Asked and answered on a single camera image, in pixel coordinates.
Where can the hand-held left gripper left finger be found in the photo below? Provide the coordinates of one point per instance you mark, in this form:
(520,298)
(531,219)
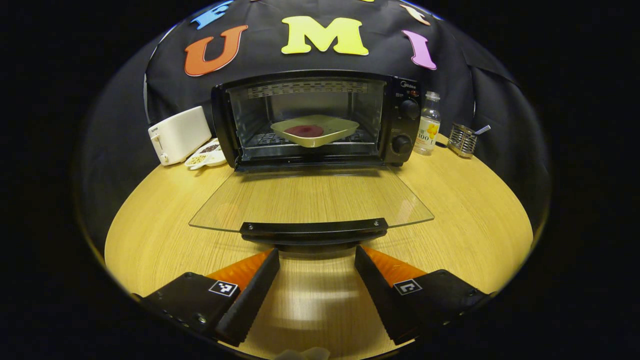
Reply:
(252,302)

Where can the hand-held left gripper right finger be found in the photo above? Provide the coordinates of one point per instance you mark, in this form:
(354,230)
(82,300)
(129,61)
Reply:
(380,295)

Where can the black electric oven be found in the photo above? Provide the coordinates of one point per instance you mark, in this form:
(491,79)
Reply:
(400,127)

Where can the cream square plate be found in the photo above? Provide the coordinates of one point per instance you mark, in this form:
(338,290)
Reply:
(340,127)

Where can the red meat slice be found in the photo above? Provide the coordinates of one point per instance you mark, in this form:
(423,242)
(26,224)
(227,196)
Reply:
(304,131)

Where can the white divided seed dish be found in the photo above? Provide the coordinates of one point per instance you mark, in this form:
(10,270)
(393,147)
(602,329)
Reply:
(212,157)

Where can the black bottle cap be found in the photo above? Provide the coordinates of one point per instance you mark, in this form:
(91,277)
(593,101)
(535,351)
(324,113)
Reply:
(441,145)

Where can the clear plastic bottle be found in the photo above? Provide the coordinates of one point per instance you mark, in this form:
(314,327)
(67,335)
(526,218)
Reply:
(427,135)

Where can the white toaster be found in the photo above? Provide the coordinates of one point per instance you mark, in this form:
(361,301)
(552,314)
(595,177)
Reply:
(180,135)

